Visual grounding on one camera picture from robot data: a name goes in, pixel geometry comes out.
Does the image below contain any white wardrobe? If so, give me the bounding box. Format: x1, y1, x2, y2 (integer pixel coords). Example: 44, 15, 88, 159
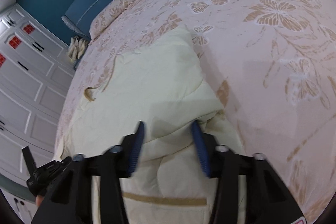
0, 4, 75, 185

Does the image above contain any stack of cream cloths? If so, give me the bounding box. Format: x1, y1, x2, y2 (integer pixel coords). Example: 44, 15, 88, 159
67, 36, 89, 63

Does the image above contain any cream quilted jacket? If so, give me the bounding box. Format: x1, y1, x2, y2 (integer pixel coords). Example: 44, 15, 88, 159
55, 26, 244, 223

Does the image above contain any pink butterfly bedspread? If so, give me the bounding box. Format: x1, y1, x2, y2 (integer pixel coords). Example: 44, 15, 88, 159
55, 0, 335, 223

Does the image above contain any left hand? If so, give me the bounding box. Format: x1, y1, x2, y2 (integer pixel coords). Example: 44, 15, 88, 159
35, 195, 44, 207

